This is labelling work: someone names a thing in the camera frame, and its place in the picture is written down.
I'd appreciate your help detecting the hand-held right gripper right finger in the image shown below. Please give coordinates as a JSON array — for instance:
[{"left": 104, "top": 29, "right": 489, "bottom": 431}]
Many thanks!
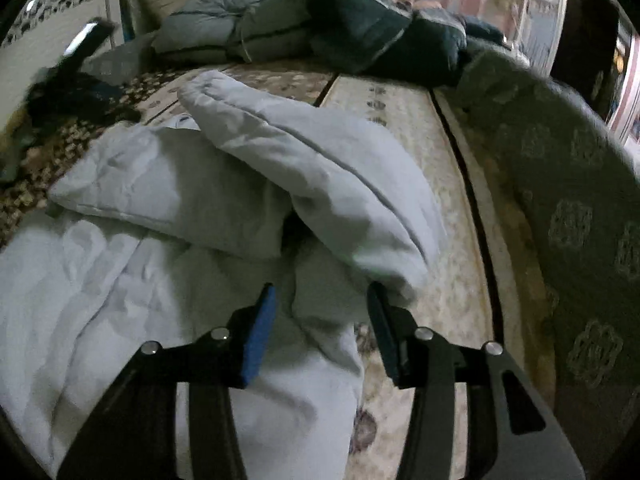
[{"left": 366, "top": 281, "right": 586, "bottom": 480}]

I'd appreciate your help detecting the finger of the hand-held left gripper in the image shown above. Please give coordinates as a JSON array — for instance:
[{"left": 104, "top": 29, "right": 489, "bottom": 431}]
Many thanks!
[{"left": 64, "top": 17, "right": 117, "bottom": 73}]

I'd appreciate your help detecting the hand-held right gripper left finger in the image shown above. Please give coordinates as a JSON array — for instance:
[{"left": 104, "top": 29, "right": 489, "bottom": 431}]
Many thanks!
[{"left": 57, "top": 282, "right": 278, "bottom": 480}]

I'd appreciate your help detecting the light blue puffer jacket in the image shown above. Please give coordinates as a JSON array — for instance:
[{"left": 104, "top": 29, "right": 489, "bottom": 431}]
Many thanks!
[{"left": 0, "top": 70, "right": 448, "bottom": 480}]

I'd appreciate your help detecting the white wardrobe with patterned band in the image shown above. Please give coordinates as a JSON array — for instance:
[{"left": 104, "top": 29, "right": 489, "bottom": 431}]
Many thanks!
[{"left": 0, "top": 0, "right": 128, "bottom": 128}]

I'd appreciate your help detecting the grey-blue folded quilt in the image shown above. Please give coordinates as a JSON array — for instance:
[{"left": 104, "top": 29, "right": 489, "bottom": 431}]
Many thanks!
[{"left": 151, "top": 0, "right": 261, "bottom": 63}]

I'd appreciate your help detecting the grey folded quilt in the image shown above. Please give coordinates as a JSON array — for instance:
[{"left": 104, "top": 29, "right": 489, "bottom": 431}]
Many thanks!
[{"left": 232, "top": 0, "right": 316, "bottom": 65}]

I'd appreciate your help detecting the dark door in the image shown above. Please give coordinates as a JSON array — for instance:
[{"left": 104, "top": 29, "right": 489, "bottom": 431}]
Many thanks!
[{"left": 550, "top": 0, "right": 622, "bottom": 122}]

